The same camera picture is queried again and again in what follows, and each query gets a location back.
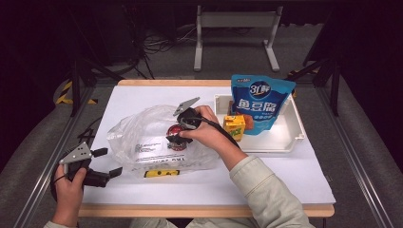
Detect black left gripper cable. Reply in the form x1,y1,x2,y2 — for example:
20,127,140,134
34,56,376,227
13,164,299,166
48,170,69,203

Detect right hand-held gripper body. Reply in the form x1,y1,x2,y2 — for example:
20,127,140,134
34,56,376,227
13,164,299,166
172,96,204,131

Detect aluminium floor rail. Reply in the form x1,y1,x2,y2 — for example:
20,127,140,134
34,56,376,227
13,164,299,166
12,117,80,228
317,85,395,228

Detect translucent white plastic shopping bag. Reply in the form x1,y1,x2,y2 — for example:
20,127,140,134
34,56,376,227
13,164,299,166
106,104,222,179

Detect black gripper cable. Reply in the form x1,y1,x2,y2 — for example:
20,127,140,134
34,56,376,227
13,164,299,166
48,170,69,203
191,115,241,150

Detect white metal desk frame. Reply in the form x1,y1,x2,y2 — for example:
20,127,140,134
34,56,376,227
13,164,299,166
193,4,284,73

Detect yellow drink carton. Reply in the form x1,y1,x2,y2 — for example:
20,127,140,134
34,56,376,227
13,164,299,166
222,114,247,143

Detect red can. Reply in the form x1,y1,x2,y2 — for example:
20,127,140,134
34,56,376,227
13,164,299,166
166,123,188,152

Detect blue snack pouch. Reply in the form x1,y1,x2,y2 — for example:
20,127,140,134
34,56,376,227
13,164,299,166
230,74,297,136

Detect tangle of black floor cables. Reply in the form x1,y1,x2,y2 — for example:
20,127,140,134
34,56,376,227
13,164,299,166
123,6,198,80

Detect person's right hand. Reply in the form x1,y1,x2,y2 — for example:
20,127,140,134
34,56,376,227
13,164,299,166
179,104,243,161

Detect person's left hand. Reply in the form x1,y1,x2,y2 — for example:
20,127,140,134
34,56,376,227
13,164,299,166
51,164,88,222

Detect yellow black hazard tape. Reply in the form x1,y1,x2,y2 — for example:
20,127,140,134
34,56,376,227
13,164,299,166
55,80,99,105

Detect black cable beside table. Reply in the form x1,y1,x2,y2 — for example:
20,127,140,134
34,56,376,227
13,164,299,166
77,117,104,147

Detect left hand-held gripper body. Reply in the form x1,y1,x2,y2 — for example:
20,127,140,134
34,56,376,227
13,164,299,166
58,142,112,188

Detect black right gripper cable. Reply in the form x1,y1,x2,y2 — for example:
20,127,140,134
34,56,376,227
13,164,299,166
191,115,241,150

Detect white plastic bin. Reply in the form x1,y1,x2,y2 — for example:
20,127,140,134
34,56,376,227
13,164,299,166
213,93,307,154

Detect person's light trousers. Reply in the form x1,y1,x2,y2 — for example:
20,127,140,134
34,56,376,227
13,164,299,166
129,218,255,228

